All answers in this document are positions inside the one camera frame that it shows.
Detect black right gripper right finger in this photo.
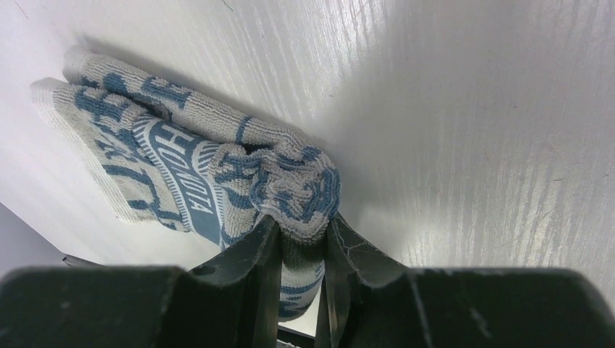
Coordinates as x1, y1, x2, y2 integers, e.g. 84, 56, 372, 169
316, 216, 614, 347

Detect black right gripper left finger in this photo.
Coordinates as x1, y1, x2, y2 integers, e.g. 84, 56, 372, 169
1, 217, 281, 347

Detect blue patterned towel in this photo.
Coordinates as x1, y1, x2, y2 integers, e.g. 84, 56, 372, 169
30, 46, 341, 322

